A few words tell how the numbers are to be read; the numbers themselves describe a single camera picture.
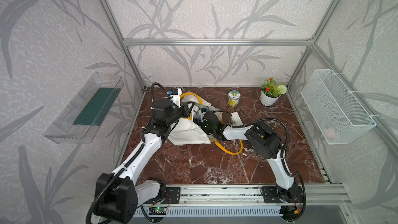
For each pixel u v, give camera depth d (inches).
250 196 29.6
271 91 39.0
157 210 27.9
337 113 25.2
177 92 27.3
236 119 37.2
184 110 26.8
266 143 21.7
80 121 24.9
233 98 41.1
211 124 30.4
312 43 36.9
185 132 30.4
